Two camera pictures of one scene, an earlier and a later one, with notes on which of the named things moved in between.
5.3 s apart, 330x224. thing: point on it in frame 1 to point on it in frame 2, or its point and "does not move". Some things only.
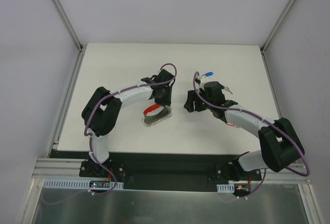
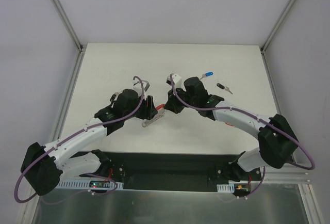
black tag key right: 227,88 does not move
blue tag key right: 207,74 does not move
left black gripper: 162,99 to 148,108
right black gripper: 194,101 to 172,102
